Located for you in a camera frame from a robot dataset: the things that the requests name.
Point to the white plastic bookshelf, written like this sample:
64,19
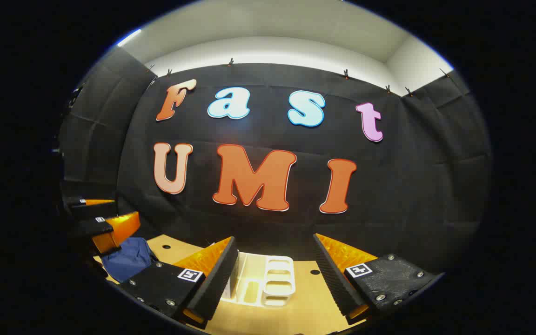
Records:
255,267

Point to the ceiling light strip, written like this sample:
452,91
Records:
128,37

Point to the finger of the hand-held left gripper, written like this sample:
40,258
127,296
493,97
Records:
96,228
89,208

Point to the blue schoolbag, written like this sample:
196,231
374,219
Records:
128,258

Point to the row of black cloth clips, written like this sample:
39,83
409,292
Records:
231,62

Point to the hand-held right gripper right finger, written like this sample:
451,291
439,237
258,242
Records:
335,279

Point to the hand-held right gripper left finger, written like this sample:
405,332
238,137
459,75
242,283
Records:
217,279

